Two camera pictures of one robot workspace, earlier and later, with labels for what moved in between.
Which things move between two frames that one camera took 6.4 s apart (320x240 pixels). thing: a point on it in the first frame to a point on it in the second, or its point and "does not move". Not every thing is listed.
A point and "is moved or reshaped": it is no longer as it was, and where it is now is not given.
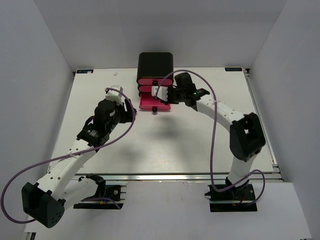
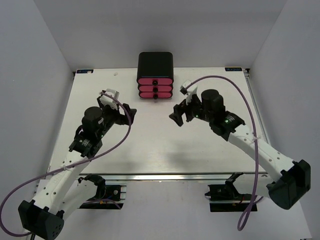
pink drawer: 154,81 does not move
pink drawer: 147,101 is moved or reshaped
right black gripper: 170,95 to 186,114
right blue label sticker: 233,69 does not move
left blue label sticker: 84,71 does not move
